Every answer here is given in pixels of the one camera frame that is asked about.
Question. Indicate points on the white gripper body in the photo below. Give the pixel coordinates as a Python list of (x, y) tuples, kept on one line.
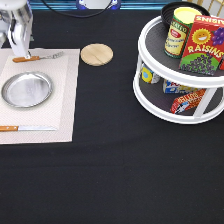
[(16, 27)]

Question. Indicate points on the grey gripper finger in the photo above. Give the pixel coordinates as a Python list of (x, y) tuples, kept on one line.
[(28, 55)]

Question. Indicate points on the wooden handled fork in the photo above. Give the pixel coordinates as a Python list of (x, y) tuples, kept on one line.
[(35, 58)]

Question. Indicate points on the round silver metal plate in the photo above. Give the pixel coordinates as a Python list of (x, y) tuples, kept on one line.
[(27, 89)]

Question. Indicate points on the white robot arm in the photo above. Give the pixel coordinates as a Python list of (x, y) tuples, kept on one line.
[(14, 4)]

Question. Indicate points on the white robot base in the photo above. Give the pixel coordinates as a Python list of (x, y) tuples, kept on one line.
[(97, 4)]

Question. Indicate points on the beige woven placemat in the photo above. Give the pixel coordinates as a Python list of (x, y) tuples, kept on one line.
[(57, 111)]

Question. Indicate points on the round wooden coaster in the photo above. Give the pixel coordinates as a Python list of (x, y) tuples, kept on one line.
[(96, 54)]

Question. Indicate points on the yellow blue small carton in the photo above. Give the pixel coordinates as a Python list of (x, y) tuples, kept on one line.
[(148, 75)]

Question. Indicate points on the white two-tier turntable rack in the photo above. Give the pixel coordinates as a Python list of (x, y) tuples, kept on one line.
[(151, 52)]

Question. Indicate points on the white blue food box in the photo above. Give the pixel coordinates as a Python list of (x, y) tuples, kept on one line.
[(172, 87)]

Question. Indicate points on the black bowl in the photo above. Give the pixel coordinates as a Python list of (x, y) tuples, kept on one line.
[(167, 11)]

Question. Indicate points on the yellow lidded green can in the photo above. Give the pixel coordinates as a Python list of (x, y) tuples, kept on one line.
[(180, 27)]

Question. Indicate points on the red orange snack box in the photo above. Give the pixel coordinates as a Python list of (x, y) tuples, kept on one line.
[(187, 101)]

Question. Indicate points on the red raisins box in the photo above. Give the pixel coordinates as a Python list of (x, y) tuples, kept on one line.
[(204, 49)]

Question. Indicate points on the wooden handled knife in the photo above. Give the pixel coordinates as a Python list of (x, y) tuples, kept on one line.
[(26, 128)]

